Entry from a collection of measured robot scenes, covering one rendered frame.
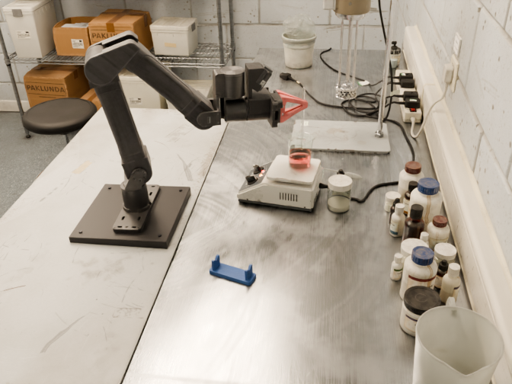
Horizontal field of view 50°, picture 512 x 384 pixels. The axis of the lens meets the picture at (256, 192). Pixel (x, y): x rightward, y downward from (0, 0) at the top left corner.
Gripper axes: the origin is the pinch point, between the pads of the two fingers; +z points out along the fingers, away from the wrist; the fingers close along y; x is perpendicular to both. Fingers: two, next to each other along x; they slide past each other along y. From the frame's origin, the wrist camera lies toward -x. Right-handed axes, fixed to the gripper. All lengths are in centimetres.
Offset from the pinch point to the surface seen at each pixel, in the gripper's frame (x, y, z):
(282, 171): 16.5, -3.1, -5.7
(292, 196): 20.8, -8.1, -4.4
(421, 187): 12.1, -23.9, 21.2
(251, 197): 23.3, -3.0, -13.6
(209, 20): 44, 247, 10
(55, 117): 53, 127, -79
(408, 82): 17, 50, 54
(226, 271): 24.9, -28.4, -24.4
